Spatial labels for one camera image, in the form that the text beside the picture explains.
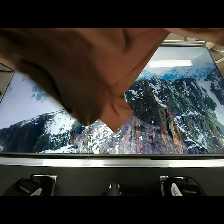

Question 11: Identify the silver frame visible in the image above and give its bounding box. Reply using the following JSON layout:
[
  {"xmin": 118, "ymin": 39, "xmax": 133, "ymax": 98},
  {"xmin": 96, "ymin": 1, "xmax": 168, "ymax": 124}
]
[{"xmin": 0, "ymin": 39, "xmax": 224, "ymax": 197}]

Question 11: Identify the brown garment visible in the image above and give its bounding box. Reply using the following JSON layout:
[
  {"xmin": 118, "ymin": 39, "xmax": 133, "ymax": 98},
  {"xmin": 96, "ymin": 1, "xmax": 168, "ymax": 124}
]
[{"xmin": 0, "ymin": 28, "xmax": 224, "ymax": 133}]

